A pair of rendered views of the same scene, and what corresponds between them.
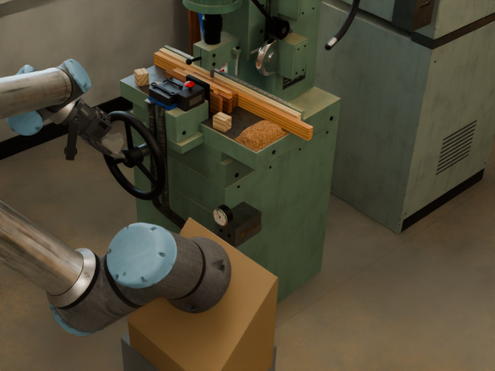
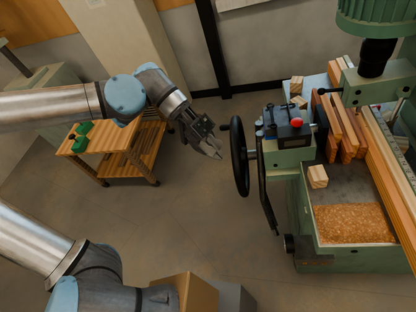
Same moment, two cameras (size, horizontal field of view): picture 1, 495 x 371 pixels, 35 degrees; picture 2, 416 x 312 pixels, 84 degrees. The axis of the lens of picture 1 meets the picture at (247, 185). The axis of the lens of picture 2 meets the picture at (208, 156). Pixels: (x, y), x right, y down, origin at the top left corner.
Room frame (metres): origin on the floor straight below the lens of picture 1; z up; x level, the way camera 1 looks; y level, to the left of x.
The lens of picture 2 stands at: (1.66, -0.08, 1.47)
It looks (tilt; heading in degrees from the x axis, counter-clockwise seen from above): 50 degrees down; 71
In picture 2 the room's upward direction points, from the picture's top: 24 degrees counter-clockwise
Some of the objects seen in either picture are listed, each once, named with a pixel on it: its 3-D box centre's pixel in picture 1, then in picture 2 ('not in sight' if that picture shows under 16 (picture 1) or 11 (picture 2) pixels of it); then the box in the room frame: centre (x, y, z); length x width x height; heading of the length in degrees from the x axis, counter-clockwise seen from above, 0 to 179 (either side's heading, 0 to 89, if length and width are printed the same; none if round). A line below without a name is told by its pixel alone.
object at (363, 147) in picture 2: (213, 89); (350, 125); (2.15, 0.12, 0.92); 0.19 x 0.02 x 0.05; 49
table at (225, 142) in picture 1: (197, 115); (315, 145); (2.07, 0.17, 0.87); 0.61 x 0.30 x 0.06; 49
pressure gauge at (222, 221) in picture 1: (223, 216); (290, 244); (1.85, 0.07, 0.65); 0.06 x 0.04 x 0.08; 49
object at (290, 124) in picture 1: (227, 93); (363, 137); (2.13, 0.07, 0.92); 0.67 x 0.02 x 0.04; 49
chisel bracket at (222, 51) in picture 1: (216, 53); (374, 86); (2.19, 0.11, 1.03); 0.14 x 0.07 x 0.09; 139
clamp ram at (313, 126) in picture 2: (191, 96); (308, 129); (2.05, 0.18, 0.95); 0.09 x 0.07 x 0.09; 49
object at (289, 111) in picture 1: (225, 86); (368, 127); (2.17, 0.08, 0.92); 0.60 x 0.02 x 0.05; 49
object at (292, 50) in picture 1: (289, 54); not in sight; (2.21, -0.12, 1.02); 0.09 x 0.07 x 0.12; 49
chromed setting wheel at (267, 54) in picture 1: (269, 57); not in sight; (2.19, -0.06, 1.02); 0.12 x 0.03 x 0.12; 139
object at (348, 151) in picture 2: (211, 96); (338, 134); (2.10, 0.12, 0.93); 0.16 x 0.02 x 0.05; 49
